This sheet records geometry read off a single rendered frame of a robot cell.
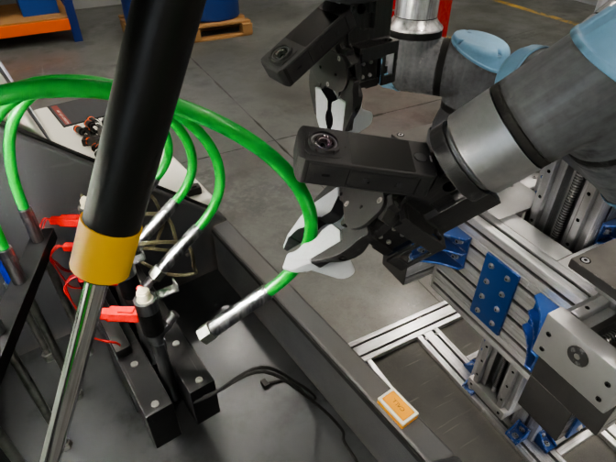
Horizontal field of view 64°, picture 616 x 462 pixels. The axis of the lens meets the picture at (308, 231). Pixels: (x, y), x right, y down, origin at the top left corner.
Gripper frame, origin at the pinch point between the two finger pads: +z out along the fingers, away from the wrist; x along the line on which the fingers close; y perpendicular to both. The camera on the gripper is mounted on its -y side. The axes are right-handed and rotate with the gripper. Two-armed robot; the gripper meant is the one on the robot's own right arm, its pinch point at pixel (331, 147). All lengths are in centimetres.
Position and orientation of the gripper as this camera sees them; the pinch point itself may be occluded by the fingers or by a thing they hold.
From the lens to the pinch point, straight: 67.5
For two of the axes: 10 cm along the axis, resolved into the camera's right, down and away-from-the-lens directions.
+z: 0.0, 7.9, 6.2
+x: -5.8, -5.0, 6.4
